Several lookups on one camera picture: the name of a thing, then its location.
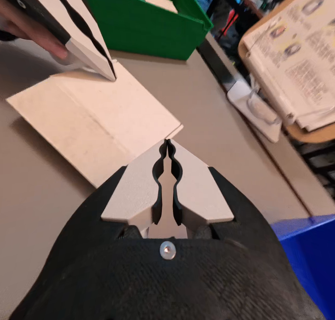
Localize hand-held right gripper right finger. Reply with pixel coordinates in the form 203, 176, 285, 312
167, 139, 235, 239

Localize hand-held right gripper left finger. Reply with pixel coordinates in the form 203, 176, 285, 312
101, 139, 168, 238

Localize green plastic bin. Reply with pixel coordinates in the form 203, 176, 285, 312
79, 0, 214, 61

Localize printed instruction sheet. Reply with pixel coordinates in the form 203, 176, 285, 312
242, 0, 335, 132

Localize blue plastic bin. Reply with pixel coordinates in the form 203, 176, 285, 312
271, 214, 335, 320

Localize instruction sheet on stand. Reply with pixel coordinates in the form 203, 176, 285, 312
226, 0, 335, 144

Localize person's left hand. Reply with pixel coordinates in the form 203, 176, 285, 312
0, 0, 69, 60

